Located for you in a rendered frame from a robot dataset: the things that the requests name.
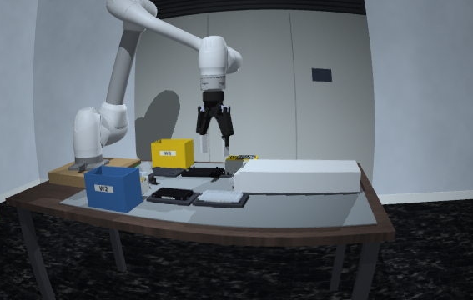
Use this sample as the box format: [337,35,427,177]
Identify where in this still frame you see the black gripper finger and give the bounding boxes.
[196,106,212,153]
[211,105,234,157]

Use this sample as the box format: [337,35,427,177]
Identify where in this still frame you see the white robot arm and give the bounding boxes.
[68,0,243,171]

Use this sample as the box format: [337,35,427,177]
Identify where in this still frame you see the yellow bin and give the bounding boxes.
[151,139,194,169]

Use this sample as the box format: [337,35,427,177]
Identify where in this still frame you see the blue open-top bin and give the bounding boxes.
[84,166,143,213]

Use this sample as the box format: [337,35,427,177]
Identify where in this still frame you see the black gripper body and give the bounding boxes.
[203,91,224,117]

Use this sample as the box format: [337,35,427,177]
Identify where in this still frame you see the light grey bench mat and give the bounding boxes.
[60,174,377,228]

